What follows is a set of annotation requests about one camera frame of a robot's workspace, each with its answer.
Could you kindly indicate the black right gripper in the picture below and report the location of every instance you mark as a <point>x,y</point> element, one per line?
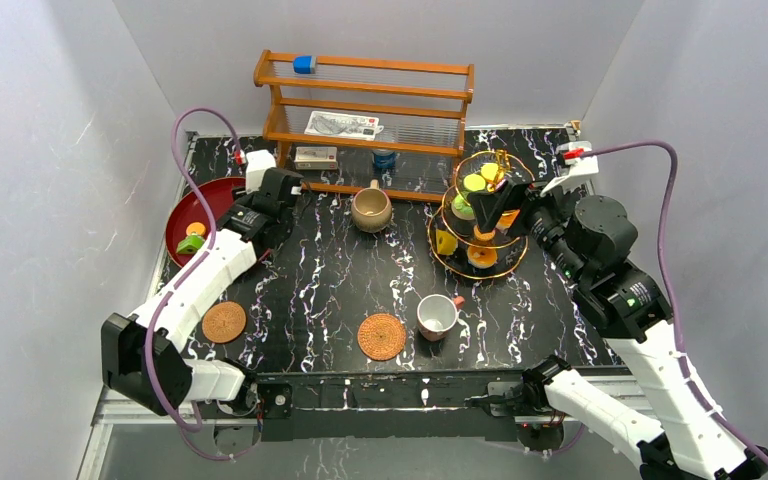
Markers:
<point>509,196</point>

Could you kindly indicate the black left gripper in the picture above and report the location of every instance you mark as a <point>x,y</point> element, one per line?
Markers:
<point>277,187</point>

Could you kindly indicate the green frosted donut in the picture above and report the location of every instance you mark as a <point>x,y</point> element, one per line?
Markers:
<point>461,208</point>

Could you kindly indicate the green round cookie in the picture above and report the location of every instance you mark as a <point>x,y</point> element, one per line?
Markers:
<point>474,183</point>

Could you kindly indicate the orange round cookie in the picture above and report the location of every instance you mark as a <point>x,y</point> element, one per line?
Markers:
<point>490,172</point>
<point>483,236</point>

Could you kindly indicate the three-tier glass gold stand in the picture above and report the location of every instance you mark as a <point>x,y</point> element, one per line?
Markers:
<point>511,250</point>

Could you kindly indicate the orange white round cake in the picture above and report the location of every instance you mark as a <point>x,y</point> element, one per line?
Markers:
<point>481,257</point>

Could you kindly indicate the yellow striped toy cake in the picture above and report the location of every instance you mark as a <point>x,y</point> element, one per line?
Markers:
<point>445,242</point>

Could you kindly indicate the green triangular toy cake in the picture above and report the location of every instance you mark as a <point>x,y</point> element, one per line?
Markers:
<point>189,245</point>

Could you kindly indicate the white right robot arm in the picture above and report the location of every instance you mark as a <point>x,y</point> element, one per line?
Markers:
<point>685,436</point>

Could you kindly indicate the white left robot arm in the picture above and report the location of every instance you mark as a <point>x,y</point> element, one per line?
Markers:
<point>141,353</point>

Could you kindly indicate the small white red box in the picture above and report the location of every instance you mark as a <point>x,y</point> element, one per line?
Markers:
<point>316,158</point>

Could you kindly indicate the small orange macaron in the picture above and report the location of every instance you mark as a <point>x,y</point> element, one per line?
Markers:
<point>196,228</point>

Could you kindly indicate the red round tray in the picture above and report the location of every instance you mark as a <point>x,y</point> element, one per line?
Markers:
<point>219,195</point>

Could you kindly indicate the beige ceramic pitcher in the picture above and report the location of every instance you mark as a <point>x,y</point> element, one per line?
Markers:
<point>371,208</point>

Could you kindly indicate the white plastic packet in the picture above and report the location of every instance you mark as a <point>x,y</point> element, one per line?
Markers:
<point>339,125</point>

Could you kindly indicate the blue bottle cap jar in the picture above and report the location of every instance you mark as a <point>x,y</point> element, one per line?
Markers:
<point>384,159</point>

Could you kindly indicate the left woven rattan coaster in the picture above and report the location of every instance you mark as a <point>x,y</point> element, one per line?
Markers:
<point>224,322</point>

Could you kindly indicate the woven rattan coaster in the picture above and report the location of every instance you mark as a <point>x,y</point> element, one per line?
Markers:
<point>224,322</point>
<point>381,337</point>

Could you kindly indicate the wooden shelf rack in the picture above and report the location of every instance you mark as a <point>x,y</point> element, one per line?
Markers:
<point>407,107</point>

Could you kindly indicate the pink floral mug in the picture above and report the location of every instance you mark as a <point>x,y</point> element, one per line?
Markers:
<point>437,314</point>

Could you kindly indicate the centre woven rattan coaster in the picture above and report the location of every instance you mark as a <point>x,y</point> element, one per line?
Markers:
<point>381,337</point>

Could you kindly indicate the blue white eraser block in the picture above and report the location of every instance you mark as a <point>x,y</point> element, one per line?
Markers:
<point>304,65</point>

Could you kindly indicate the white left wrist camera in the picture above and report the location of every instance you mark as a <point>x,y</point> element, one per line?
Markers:
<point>255,164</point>

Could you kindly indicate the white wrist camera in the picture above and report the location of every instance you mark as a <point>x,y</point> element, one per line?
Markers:
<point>255,164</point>
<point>577,167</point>

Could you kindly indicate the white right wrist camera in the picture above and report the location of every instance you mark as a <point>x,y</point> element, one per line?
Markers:
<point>577,167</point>

